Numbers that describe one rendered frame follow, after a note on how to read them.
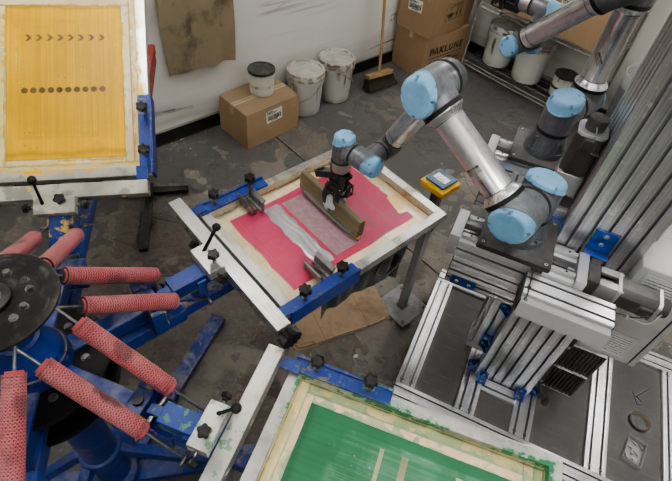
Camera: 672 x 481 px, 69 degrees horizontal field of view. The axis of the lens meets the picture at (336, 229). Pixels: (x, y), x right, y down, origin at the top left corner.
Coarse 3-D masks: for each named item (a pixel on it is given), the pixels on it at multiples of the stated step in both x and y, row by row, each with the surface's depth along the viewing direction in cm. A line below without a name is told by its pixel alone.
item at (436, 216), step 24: (312, 168) 211; (384, 168) 212; (264, 192) 199; (408, 192) 202; (216, 216) 188; (432, 216) 194; (408, 240) 185; (240, 264) 172; (360, 264) 174; (264, 288) 164
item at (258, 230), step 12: (324, 180) 209; (360, 180) 211; (300, 192) 202; (360, 192) 205; (372, 192) 206; (288, 204) 197; (300, 204) 197; (312, 204) 198; (240, 216) 190; (252, 216) 191; (264, 216) 191; (300, 216) 193; (312, 216) 193; (324, 216) 194; (240, 228) 186; (252, 228) 186; (264, 228) 187; (276, 228) 187; (252, 240) 182; (264, 240) 183; (276, 240) 183
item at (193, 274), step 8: (184, 272) 159; (192, 272) 159; (200, 272) 159; (168, 280) 156; (176, 280) 156; (184, 280) 156; (192, 280) 157; (200, 280) 159; (208, 280) 162; (176, 288) 154; (184, 288) 156; (192, 288) 159
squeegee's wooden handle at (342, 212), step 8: (304, 176) 195; (312, 176) 195; (304, 184) 198; (312, 184) 193; (320, 184) 192; (312, 192) 195; (320, 192) 191; (320, 200) 193; (328, 208) 191; (336, 208) 187; (344, 208) 184; (336, 216) 189; (344, 216) 184; (352, 216) 181; (344, 224) 186; (352, 224) 182; (360, 224) 179; (352, 232) 184; (360, 232) 183
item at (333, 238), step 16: (384, 208) 200; (320, 224) 191; (336, 224) 191; (384, 224) 194; (400, 224) 194; (288, 240) 184; (320, 240) 185; (336, 240) 186; (352, 240) 186; (368, 240) 187; (272, 256) 178; (288, 256) 178; (304, 256) 179; (336, 256) 180; (288, 272) 173; (304, 272) 174; (320, 272) 174
